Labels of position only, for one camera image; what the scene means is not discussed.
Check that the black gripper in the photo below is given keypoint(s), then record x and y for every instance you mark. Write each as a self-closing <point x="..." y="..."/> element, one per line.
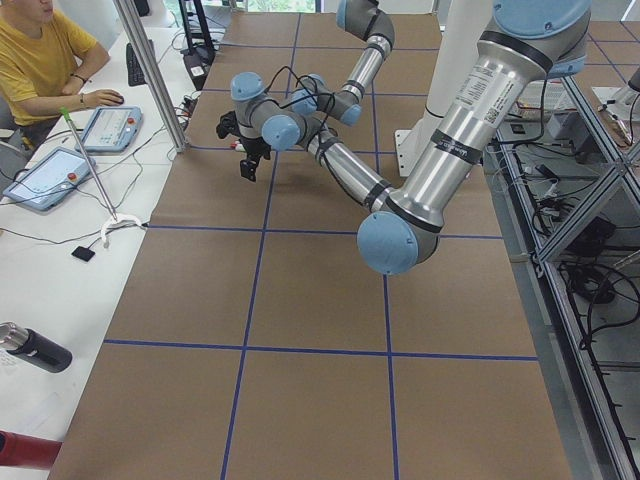
<point x="253" y="148"/>

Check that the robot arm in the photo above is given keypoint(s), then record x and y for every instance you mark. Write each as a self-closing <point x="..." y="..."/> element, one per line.
<point x="490" y="52"/>
<point x="365" y="21"/>

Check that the black monitor stand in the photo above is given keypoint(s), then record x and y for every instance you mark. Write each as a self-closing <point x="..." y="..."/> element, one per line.
<point x="197" y="57"/>

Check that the white curved stand base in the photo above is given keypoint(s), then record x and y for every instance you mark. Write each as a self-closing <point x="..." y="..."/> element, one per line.
<point x="119" y="220"/>

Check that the far teach pendant tablet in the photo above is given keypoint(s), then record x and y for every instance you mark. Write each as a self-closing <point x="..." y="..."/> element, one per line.
<point x="111" y="129"/>

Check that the teach pendant tablet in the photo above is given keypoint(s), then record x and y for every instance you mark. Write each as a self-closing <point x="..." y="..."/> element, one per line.
<point x="111" y="129"/>
<point x="48" y="182"/>

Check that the black keyboard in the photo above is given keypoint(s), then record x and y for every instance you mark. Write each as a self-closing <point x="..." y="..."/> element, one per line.
<point x="135" y="73"/>

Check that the small black square pad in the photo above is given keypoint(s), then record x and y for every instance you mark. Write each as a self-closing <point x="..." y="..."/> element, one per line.
<point x="82" y="253"/>

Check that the near teach pendant tablet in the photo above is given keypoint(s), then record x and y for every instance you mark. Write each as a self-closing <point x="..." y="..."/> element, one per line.
<point x="48" y="182"/>

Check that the metal rod green tip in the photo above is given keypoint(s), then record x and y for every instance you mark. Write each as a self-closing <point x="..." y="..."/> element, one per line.
<point x="72" y="127"/>

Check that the person in yellow shirt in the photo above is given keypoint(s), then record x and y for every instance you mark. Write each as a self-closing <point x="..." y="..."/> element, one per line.
<point x="46" y="60"/>

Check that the black water bottle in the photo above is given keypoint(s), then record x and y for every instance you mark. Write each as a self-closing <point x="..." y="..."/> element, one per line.
<point x="34" y="348"/>

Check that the red bottle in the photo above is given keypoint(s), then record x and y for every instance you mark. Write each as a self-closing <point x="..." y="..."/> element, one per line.
<point x="23" y="451"/>

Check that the aluminium frame post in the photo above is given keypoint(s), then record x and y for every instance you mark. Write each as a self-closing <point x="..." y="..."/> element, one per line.
<point x="136" y="33"/>

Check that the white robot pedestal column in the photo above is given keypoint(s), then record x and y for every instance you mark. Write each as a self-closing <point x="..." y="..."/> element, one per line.
<point x="466" y="21"/>

